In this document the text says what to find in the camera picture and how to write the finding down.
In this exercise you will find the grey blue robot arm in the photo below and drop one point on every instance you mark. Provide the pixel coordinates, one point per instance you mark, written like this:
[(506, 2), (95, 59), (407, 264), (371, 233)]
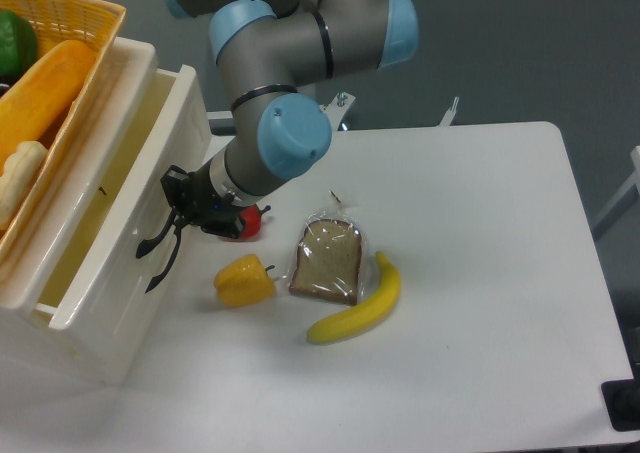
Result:
[(266, 51)]

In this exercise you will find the orange baguette bread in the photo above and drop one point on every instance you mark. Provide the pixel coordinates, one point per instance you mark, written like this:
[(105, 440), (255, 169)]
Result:
[(48, 88)]

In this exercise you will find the red bell pepper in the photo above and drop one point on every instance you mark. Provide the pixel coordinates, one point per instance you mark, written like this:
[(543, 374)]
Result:
[(247, 224)]

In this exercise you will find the yellow banana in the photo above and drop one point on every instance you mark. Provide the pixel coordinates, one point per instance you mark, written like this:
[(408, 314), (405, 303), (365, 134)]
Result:
[(364, 316)]

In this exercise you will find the yellow woven basket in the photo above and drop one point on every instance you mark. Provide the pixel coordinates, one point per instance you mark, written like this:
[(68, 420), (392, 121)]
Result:
[(93, 22)]

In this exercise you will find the white drawer cabinet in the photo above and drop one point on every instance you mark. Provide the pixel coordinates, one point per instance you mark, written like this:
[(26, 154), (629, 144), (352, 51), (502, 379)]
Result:
[(36, 274)]

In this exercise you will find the black top drawer handle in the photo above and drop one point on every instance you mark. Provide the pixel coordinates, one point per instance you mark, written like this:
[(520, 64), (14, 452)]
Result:
[(146, 246)]

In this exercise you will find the cream toy pastry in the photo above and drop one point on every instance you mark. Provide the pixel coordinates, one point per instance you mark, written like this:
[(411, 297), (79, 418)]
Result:
[(19, 170)]

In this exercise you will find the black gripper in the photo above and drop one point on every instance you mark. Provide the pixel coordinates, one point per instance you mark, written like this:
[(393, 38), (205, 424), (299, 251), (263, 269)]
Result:
[(212, 210)]

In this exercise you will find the yellow bell pepper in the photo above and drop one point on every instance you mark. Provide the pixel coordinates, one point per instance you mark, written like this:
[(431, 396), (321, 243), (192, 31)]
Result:
[(243, 282)]

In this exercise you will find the black device at edge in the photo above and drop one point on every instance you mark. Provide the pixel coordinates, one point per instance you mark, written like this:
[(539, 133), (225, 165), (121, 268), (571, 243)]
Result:
[(622, 404)]

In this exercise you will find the bagged bread slice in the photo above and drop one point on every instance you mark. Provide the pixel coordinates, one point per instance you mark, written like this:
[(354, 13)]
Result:
[(330, 256)]

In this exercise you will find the white metal bracket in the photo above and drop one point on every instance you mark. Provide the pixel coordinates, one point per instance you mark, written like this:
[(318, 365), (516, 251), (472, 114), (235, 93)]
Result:
[(337, 109)]

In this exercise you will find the green bell pepper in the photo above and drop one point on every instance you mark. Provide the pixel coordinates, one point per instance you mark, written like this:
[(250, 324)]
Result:
[(19, 45)]

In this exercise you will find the black lower drawer handle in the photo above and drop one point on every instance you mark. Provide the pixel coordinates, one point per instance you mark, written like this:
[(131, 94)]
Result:
[(159, 278)]

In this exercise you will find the black drawer handle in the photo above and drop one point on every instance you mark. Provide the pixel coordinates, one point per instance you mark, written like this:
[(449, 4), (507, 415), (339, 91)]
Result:
[(146, 246), (159, 278)]

